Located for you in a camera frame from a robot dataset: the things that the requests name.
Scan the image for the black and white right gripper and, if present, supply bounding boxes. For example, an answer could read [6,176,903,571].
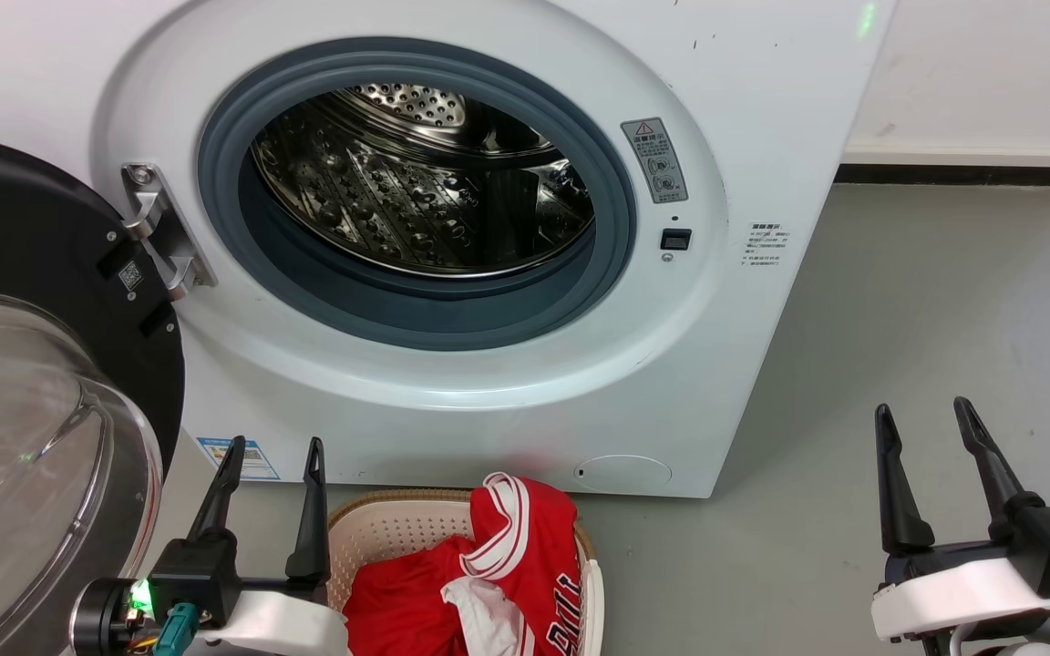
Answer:
[870,395,1050,644]

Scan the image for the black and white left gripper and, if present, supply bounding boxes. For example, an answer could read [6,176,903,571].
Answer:
[148,435,349,656]

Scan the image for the red and white jersey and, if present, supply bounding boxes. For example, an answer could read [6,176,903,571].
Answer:
[341,472,586,656]

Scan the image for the cream perforated laundry basket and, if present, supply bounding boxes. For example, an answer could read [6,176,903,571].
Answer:
[324,488,606,656]

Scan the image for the open washer door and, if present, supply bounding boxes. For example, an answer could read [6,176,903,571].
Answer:
[0,132,218,656]

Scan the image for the white front-load washing machine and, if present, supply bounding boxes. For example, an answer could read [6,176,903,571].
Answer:
[0,0,900,500]

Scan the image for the teal cable connector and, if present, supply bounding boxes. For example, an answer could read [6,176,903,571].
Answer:
[151,601,200,656]

